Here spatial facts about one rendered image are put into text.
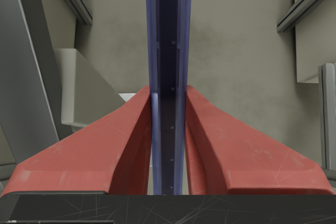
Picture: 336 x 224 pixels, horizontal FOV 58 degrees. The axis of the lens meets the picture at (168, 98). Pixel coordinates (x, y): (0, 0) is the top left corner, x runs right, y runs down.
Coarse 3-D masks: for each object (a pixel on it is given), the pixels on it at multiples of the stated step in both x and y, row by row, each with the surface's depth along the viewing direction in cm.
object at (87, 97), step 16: (64, 48) 24; (64, 64) 24; (80, 64) 25; (64, 80) 23; (80, 80) 25; (96, 80) 31; (64, 96) 23; (80, 96) 25; (96, 96) 31; (112, 96) 40; (128, 96) 105; (64, 112) 23; (80, 112) 25; (96, 112) 31; (80, 128) 31
